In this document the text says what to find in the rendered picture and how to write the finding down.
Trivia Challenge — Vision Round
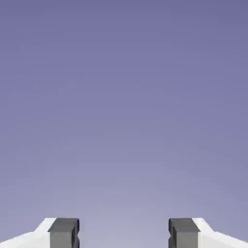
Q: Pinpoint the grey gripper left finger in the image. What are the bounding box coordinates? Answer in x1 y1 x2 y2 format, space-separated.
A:
0 217 80 248

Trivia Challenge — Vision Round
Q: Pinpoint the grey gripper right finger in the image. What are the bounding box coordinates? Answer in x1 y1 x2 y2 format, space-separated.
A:
168 217 248 248

